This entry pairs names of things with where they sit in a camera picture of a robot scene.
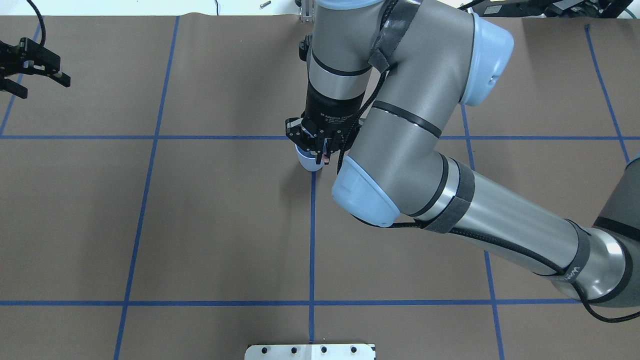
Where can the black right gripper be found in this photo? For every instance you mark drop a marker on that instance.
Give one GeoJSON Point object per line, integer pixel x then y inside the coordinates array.
{"type": "Point", "coordinates": [330, 111]}

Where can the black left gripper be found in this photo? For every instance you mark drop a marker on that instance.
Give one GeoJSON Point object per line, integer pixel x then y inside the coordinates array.
{"type": "Point", "coordinates": [26, 63]}

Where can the light blue plastic cup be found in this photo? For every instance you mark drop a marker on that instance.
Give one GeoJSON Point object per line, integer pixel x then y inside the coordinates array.
{"type": "Point", "coordinates": [308, 160]}

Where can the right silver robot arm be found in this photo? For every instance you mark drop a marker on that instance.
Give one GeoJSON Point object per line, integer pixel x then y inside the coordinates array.
{"type": "Point", "coordinates": [384, 77]}

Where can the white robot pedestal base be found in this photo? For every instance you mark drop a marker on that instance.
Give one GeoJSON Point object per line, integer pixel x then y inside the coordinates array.
{"type": "Point", "coordinates": [336, 351]}

